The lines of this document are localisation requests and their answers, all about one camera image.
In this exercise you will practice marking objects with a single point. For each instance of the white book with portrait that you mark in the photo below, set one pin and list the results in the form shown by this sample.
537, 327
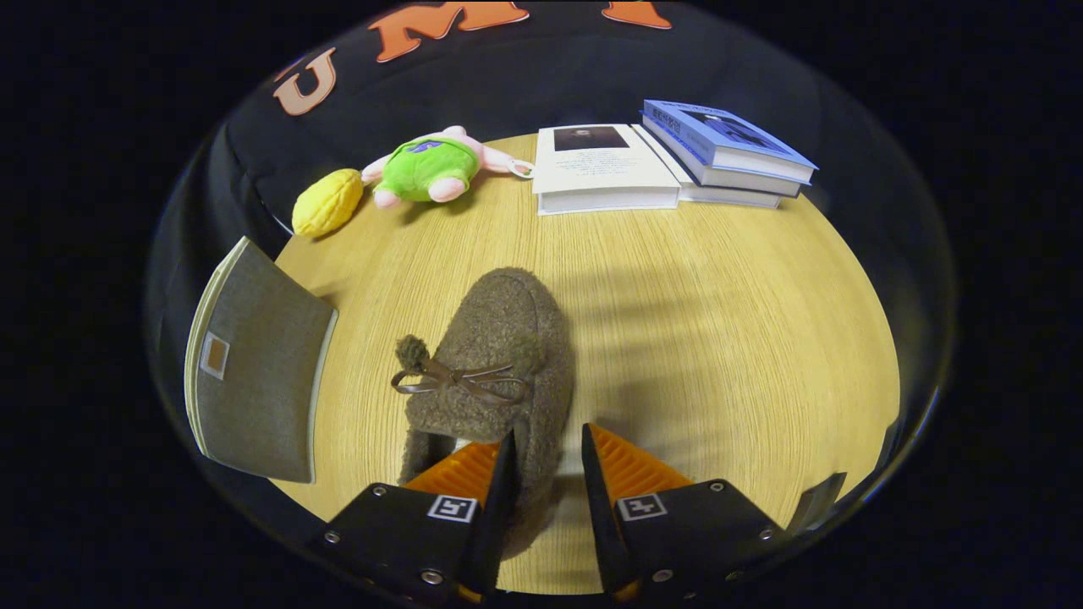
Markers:
601, 173

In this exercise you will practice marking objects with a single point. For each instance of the brown fuzzy shoe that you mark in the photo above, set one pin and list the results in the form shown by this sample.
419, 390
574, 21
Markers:
499, 330

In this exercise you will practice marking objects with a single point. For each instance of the grey fabric storage box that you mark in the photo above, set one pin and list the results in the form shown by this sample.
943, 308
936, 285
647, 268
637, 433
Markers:
262, 381

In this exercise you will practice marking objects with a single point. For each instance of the blue book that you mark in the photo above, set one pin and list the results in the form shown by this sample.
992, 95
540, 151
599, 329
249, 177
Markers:
728, 131
753, 188

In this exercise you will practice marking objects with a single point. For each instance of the pink and green plush toy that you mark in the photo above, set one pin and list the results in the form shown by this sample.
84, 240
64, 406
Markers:
423, 173

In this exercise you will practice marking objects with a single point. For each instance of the yellow plush lemon toy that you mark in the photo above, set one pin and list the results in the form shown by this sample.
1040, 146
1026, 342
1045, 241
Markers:
326, 203

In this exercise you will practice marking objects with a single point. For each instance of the plain white book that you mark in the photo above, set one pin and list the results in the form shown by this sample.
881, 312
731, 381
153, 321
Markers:
736, 201

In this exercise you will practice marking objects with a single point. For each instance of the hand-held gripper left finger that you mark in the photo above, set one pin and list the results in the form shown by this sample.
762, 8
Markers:
499, 516

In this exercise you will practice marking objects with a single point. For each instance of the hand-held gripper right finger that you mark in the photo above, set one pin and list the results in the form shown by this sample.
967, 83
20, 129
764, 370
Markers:
602, 507

